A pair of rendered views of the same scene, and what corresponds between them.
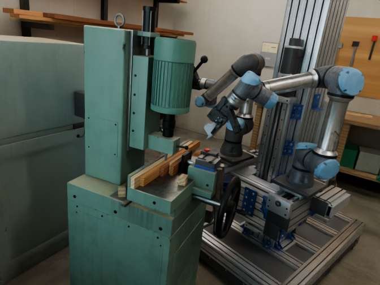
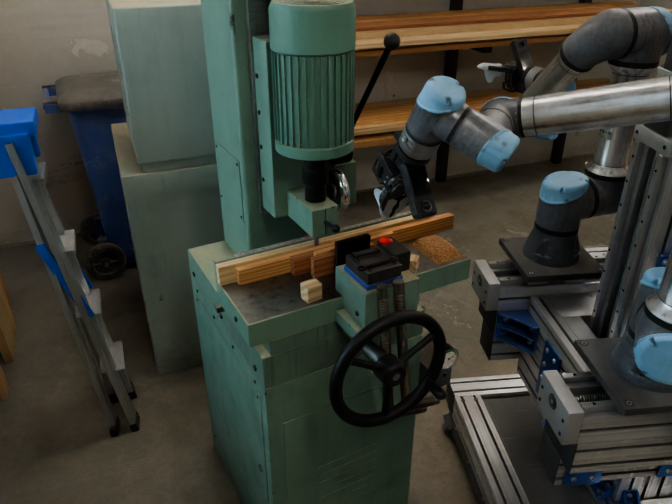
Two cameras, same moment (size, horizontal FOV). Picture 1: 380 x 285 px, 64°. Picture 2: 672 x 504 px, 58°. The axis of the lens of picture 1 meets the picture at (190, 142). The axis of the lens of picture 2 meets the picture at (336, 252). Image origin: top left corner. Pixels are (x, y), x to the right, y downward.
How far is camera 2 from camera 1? 0.85 m
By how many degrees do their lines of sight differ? 37
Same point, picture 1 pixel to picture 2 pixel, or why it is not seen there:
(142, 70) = (262, 66)
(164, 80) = (278, 89)
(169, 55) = (279, 40)
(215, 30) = not seen: outside the picture
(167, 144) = (305, 215)
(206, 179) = (355, 301)
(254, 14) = not seen: outside the picture
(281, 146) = (643, 264)
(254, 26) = not seen: outside the picture
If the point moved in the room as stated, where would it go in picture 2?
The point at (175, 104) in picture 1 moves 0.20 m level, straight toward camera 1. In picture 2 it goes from (298, 141) to (231, 169)
